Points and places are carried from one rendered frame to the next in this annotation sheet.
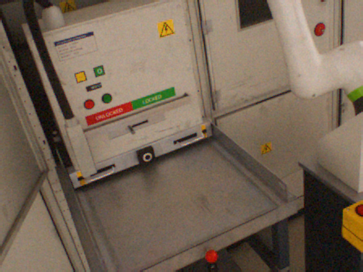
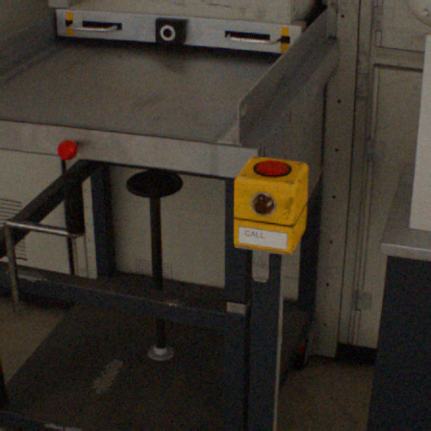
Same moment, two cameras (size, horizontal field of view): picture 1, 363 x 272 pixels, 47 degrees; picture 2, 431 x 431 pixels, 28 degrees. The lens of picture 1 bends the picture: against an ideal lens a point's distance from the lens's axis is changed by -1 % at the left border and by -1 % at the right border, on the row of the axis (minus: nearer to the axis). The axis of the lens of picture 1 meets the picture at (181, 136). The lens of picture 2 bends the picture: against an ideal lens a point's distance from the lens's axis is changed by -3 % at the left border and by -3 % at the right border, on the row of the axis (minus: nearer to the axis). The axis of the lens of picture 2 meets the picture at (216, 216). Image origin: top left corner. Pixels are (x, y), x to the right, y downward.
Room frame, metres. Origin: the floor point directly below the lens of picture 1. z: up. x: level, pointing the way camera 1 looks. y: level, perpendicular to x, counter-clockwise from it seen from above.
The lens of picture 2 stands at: (-0.10, -1.00, 1.36)
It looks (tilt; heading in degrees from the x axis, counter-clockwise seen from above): 27 degrees down; 37
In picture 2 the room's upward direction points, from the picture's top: straight up
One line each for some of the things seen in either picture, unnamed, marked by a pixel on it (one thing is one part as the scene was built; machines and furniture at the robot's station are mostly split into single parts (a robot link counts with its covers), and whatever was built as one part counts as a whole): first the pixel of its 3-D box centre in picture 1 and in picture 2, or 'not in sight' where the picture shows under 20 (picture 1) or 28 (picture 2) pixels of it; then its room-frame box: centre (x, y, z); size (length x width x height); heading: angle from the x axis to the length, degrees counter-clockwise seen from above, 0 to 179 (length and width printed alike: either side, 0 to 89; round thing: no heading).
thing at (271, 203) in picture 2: not in sight; (262, 206); (0.74, -0.44, 0.87); 0.03 x 0.01 x 0.03; 109
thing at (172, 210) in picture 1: (160, 186); (152, 80); (1.16, 0.10, 0.82); 0.68 x 0.62 x 0.06; 19
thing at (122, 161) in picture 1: (143, 150); (176, 27); (1.29, 0.15, 0.90); 0.54 x 0.05 x 0.06; 109
